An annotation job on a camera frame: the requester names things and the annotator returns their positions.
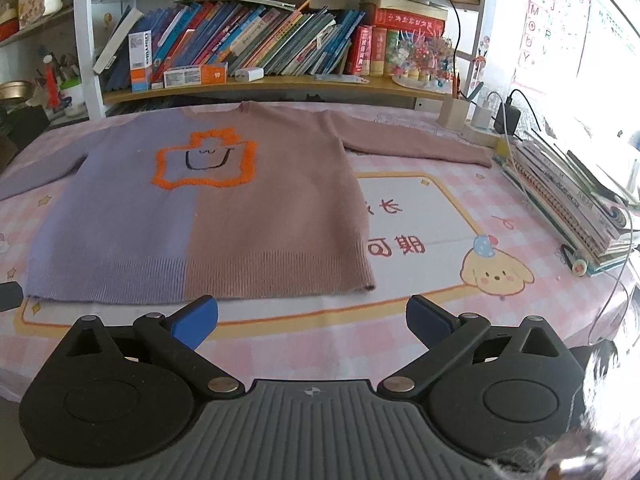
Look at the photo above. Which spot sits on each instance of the pink checkered cartoon table mat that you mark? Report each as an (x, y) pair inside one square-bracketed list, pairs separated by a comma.
[(461, 235)]

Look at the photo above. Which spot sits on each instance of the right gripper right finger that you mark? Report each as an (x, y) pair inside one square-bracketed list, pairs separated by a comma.
[(427, 321)]

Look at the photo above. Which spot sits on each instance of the brass metal bowl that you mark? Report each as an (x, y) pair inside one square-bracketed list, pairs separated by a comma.
[(16, 92)]

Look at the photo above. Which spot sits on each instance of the stack of notebooks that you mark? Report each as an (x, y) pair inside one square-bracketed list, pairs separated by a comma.
[(597, 216)]

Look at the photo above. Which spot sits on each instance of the wooden pen holder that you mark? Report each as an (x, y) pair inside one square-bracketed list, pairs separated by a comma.
[(453, 113)]

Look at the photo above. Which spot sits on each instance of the red tassel ornament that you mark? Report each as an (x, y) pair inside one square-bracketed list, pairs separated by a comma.
[(54, 100)]

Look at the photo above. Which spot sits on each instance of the white charger cube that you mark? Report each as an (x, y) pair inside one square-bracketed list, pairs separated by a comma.
[(250, 74)]

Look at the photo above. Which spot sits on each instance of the white power strip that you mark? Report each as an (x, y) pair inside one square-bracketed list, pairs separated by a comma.
[(485, 137)]

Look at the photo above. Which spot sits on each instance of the white leaning book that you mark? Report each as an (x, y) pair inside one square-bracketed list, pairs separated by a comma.
[(120, 34)]

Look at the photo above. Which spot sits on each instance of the black power adapter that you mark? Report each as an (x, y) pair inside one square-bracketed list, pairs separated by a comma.
[(507, 118)]

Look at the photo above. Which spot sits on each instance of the upright usmile toothpaste box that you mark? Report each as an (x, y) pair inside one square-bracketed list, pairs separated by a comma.
[(140, 60)]

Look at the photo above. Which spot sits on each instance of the white and wood bookshelf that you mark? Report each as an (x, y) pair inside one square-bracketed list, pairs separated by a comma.
[(306, 48)]

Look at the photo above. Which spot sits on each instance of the purple and pink knit sweater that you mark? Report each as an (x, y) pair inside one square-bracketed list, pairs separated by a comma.
[(255, 202)]

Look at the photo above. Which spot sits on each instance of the red thick dictionary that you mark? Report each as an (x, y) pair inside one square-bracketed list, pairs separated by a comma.
[(402, 20)]

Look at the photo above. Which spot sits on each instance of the lying usmile toothpaste box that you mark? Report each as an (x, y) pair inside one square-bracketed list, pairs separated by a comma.
[(196, 75)]

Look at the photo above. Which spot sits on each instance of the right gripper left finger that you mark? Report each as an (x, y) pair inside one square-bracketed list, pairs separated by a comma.
[(192, 324)]

